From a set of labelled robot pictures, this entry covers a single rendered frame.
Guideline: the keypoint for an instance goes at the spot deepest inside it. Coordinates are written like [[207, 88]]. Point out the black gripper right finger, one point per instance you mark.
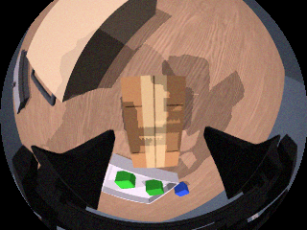
[[237, 160]]

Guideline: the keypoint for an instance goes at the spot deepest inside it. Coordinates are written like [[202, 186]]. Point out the green block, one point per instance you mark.
[[154, 187], [125, 180]]

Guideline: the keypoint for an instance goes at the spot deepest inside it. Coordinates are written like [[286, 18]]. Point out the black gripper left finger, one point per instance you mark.
[[83, 168]]

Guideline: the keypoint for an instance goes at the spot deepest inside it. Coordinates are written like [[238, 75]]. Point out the blue block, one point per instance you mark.
[[181, 189]]

